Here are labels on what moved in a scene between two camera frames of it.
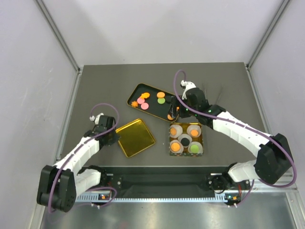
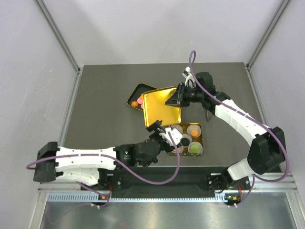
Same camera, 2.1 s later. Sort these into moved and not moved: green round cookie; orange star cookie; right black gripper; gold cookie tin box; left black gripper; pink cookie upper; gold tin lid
Moved: left black gripper; right black gripper; gold tin lid
Not moved: green round cookie; orange star cookie; gold cookie tin box; pink cookie upper
